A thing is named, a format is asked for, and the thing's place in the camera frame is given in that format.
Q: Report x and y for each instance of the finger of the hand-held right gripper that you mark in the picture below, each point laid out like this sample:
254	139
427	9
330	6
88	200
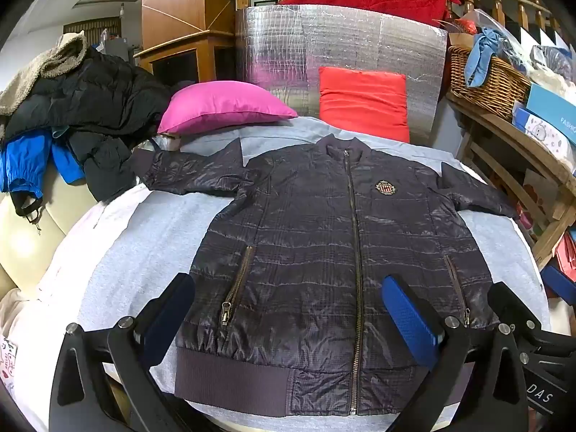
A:
515	308

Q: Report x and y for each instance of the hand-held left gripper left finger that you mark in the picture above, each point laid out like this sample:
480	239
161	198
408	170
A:
168	319

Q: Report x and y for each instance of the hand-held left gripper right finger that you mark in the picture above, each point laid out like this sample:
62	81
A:
409	319

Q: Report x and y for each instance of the dark quilted zip jacket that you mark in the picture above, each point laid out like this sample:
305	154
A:
306	234

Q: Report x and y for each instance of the grey bed sheet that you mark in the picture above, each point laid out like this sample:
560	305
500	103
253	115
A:
135	234

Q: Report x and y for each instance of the cream sofa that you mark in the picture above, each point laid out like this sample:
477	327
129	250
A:
27	243

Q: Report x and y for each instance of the printed cloth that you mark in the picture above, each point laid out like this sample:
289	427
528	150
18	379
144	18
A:
8	360

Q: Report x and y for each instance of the printed white box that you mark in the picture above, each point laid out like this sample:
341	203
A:
544	137

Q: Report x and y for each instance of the wooden shelf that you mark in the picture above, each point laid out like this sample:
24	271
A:
504	130

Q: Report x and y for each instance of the blue cardboard box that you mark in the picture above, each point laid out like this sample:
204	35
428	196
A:
553	108

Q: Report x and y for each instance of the blue jacket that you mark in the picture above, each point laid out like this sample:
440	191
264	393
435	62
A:
22	157

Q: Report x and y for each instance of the pink pillow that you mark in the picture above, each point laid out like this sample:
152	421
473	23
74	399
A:
225	105

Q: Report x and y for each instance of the red pillow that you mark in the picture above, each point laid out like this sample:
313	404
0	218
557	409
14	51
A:
362	101

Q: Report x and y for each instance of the wicker basket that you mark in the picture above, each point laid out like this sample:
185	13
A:
495	83

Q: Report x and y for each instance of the black puffer jacket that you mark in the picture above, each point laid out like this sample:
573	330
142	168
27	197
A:
99	99

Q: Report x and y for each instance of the blue cloth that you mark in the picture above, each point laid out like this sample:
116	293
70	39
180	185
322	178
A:
479	60

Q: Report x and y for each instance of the beige fleece garment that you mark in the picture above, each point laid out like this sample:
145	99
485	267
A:
49	63

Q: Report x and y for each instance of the silver foil mat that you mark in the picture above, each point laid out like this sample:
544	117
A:
292	45

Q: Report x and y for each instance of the wooden cabinet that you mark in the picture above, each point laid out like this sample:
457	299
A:
180	4

